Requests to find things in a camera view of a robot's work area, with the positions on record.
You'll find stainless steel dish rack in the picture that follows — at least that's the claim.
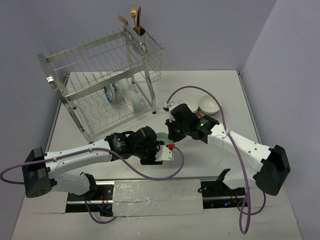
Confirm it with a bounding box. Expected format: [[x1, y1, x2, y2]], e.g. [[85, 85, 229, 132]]
[[37, 27, 163, 143]]

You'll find black mounting rail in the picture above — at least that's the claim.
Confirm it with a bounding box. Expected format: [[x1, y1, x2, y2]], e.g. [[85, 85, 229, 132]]
[[65, 170, 246, 217]]

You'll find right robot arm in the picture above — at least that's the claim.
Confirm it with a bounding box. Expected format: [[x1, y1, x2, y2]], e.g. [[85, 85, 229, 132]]
[[163, 102, 291, 196]]

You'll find blue floral bowl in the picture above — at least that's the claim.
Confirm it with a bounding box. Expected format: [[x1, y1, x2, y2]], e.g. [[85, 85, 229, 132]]
[[104, 83, 118, 103]]

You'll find gold fork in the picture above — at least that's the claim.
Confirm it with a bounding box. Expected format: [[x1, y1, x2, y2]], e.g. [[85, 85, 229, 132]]
[[131, 4, 138, 28]]

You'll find white bowl front stack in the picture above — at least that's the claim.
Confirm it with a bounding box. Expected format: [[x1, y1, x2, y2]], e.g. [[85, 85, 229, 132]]
[[123, 90, 144, 113]]

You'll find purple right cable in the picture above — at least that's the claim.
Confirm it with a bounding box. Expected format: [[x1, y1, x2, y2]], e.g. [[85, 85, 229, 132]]
[[166, 86, 266, 235]]

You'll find white bowl brown pattern stack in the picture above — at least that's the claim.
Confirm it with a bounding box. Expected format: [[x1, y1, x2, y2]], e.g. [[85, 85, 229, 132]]
[[186, 98, 199, 113]]

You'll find white bowl dark band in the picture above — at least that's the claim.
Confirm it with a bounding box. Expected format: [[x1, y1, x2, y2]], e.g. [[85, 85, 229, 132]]
[[116, 78, 132, 92]]

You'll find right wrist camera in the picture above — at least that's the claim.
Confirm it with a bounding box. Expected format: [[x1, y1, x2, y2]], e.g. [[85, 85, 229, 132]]
[[163, 101, 177, 112]]

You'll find white bowl orange stack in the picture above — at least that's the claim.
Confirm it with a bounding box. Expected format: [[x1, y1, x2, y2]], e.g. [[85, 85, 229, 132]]
[[198, 94, 220, 117]]

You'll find taped white cover sheet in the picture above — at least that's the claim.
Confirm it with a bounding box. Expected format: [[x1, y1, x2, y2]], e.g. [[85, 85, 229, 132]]
[[112, 179, 204, 217]]

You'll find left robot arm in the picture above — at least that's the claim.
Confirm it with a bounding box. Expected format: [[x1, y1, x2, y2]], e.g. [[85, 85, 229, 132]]
[[22, 126, 165, 200]]

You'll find gold knife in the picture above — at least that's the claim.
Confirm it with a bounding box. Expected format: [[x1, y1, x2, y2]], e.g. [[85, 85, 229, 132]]
[[136, 7, 141, 36]]

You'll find perforated steel cutlery holder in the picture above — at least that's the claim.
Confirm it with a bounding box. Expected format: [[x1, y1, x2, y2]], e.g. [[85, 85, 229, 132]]
[[124, 24, 147, 56]]

